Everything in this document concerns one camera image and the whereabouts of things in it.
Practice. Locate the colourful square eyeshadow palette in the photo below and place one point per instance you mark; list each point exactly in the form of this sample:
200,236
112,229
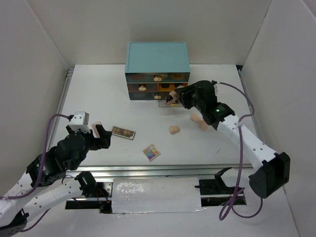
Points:
151,152

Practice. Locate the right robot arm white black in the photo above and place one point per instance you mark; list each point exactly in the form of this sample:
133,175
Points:
271,169

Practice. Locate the brown eyeshadow palette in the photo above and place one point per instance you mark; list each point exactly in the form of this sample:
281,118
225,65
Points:
123,133

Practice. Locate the teal drawer organizer box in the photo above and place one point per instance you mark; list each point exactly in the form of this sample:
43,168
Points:
154,69

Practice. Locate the aluminium rail frame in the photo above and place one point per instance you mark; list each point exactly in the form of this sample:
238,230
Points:
101,91

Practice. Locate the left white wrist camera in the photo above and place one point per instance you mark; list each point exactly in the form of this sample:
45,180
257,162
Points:
79,122

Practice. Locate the beige makeup sponge upper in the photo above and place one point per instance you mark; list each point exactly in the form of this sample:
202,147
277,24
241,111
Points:
195,118

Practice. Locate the pink eyeshadow palette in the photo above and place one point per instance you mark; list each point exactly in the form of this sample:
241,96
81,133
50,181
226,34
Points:
94,129

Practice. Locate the beige makeup sponge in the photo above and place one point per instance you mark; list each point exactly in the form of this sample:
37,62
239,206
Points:
195,118
203,125
174,129

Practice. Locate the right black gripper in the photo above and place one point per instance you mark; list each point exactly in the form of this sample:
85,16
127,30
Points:
184,93

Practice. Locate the beige makeup sponge lower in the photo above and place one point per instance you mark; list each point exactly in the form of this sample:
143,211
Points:
203,125

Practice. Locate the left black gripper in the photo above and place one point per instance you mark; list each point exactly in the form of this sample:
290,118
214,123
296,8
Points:
103,141

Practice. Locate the white tape sheet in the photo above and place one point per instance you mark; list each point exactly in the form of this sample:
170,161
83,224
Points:
155,195

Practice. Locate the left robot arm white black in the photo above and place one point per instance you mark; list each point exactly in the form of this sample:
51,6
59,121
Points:
25,200

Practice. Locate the beige makeup sponge centre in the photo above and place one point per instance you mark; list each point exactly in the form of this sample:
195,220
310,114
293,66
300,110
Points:
174,129

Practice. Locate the foundation bottle black cap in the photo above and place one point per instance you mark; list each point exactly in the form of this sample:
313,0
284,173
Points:
172,98

